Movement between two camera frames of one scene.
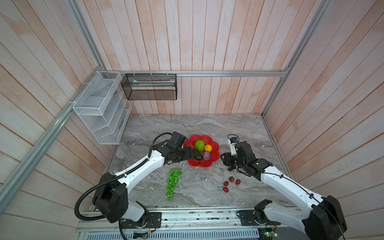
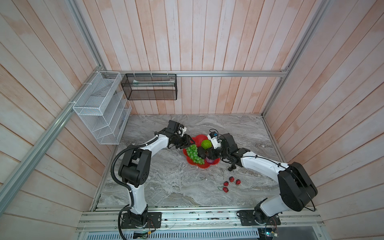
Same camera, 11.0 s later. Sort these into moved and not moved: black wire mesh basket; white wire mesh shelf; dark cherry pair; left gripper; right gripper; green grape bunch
Moved: right gripper; green grape bunch; left gripper
Not moved: black wire mesh basket; white wire mesh shelf; dark cherry pair
